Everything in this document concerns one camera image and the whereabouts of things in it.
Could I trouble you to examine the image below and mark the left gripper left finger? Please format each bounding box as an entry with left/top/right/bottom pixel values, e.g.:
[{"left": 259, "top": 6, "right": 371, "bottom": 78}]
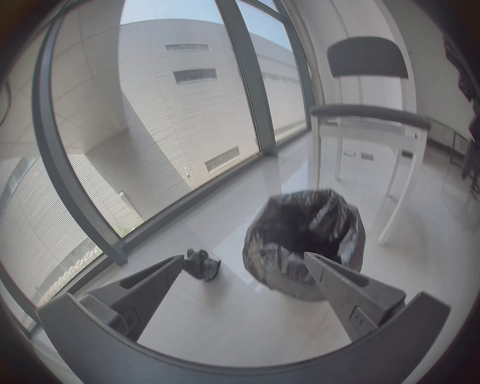
[{"left": 79, "top": 254, "right": 186, "bottom": 342}]

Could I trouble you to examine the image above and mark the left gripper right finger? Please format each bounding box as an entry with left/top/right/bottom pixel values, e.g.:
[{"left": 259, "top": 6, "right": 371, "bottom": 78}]
[{"left": 303, "top": 252, "right": 407, "bottom": 344}]

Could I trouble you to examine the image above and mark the crumpled black plastic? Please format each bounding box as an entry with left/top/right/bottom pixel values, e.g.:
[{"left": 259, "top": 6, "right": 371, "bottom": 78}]
[{"left": 184, "top": 248, "right": 222, "bottom": 282}]

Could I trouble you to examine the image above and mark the black plastic bag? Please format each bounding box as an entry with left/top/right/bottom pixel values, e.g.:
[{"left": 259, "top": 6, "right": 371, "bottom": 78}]
[{"left": 243, "top": 190, "right": 367, "bottom": 302}]

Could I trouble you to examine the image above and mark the window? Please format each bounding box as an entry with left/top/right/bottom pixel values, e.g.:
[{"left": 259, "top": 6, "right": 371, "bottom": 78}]
[{"left": 0, "top": 0, "right": 316, "bottom": 340}]

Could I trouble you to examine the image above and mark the white chair with grey seat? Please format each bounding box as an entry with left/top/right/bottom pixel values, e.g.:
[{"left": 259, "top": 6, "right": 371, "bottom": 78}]
[{"left": 310, "top": 36, "right": 432, "bottom": 247}]

